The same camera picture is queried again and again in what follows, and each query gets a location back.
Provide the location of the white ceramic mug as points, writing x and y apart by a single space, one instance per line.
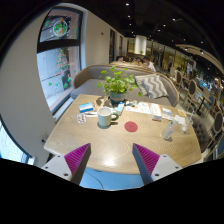
106 116

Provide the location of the blue white card box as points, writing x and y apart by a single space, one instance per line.
85 107

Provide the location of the grey chevron cushion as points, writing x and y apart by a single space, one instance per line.
151 86

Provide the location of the printed paper menu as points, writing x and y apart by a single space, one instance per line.
139 107

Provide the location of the grey tufted chair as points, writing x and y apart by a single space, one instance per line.
201 132

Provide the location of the grey curved sofa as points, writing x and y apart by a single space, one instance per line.
86 81

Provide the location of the window with christmas decals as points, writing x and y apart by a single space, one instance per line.
58 54

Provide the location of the green potted plant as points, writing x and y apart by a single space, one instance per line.
116 84

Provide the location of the round red coaster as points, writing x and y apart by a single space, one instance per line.
131 126

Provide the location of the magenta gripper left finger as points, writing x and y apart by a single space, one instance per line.
77 161

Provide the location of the blue white small carton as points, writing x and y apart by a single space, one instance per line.
119 108

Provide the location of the clear plastic water bottle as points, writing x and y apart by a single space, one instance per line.
167 132

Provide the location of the pill blister pack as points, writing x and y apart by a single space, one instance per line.
81 118

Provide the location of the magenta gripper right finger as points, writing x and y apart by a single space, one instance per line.
146 161

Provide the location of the clear plastic drink cup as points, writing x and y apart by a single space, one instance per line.
187 123

